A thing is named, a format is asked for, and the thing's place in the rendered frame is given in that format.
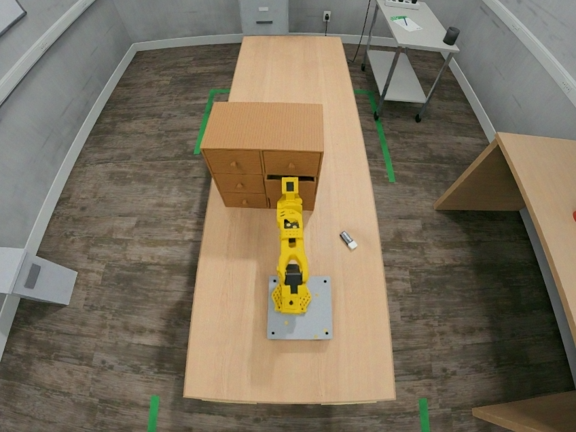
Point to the brown wooden chest of drawers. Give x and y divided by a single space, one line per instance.
265 126

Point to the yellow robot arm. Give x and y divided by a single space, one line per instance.
292 275

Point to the white eraser with black sleeve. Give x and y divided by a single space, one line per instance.
348 240

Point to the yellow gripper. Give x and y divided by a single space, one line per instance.
290 199

